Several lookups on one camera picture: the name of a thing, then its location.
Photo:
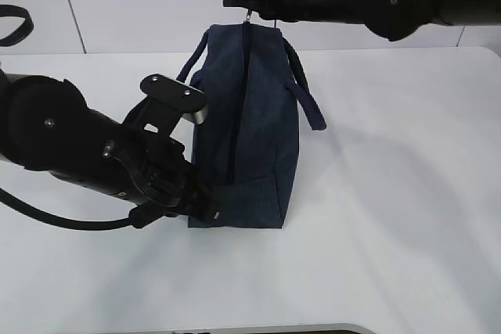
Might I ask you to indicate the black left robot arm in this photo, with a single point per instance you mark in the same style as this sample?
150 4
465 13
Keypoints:
47 126

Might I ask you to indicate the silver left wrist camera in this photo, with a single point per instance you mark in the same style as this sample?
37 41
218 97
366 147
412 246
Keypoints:
167 101

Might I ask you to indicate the dark navy lunch bag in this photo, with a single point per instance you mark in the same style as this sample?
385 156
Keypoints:
247 148

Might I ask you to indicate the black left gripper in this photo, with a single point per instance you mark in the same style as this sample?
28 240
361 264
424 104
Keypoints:
171 187

